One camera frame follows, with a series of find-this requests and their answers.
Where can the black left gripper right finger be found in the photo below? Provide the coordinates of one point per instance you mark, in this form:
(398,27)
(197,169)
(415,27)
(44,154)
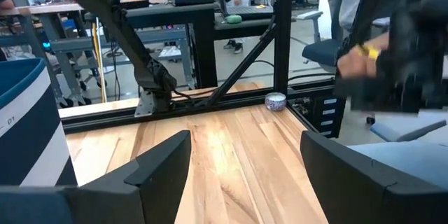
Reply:
(367,199)

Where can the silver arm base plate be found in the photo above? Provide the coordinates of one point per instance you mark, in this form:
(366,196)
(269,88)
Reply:
(145,104)

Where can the blue chair seat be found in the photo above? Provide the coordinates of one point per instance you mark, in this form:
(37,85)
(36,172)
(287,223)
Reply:
(406,130)

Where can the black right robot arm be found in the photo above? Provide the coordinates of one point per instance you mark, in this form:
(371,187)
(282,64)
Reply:
(105,10)

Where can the black control box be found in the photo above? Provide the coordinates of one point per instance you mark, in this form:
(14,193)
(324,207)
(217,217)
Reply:
(322,112)

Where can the green oval object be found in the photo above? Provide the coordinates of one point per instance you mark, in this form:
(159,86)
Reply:
(233,19)

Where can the person's hand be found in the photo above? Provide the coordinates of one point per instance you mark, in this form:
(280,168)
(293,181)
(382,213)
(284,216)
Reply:
(353,63)

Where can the navy white striped fabric basket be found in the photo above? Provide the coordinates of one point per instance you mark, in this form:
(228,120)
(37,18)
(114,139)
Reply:
(28,140)

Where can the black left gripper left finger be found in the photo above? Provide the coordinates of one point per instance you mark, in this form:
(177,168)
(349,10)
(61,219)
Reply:
(105,203)

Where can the black aluminium table frame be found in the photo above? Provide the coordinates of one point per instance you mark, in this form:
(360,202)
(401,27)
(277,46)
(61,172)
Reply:
(281,24)

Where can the blue office chair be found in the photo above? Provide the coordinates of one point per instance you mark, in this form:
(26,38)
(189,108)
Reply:
(322,50)

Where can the grey metal workbench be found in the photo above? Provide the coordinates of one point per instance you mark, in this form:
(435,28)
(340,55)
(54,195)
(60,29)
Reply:
(66,43)

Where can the person in dark jacket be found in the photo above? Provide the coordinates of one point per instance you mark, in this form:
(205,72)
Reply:
(413,59)

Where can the yellow pole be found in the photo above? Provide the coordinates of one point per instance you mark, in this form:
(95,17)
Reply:
(101,63)

